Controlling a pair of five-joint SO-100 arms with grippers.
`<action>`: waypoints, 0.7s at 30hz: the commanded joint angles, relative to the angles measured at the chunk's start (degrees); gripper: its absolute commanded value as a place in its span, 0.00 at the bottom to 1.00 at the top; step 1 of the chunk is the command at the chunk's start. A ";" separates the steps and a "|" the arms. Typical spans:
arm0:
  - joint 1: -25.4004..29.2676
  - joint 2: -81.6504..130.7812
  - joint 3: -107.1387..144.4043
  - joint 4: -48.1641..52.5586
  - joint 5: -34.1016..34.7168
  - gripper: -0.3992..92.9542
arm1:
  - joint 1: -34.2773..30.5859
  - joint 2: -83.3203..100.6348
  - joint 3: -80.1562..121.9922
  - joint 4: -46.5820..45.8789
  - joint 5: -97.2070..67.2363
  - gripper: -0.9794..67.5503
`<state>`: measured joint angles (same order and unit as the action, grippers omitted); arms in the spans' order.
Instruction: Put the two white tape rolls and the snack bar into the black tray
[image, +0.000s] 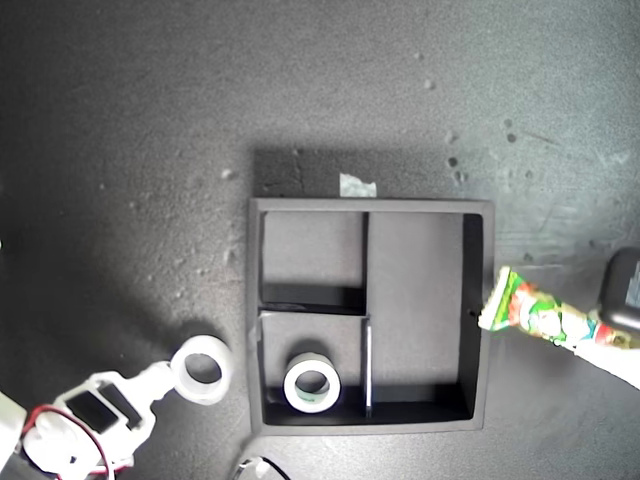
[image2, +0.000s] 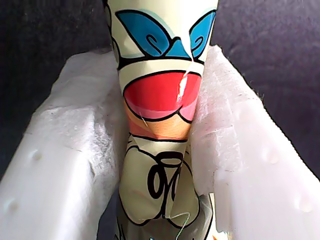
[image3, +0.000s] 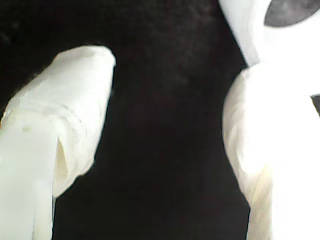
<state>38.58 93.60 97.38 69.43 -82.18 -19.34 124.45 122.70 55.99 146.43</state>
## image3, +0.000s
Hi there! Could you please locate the taller white tape roll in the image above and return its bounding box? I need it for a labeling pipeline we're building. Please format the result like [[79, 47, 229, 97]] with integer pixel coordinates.
[[217, 0, 320, 97]]

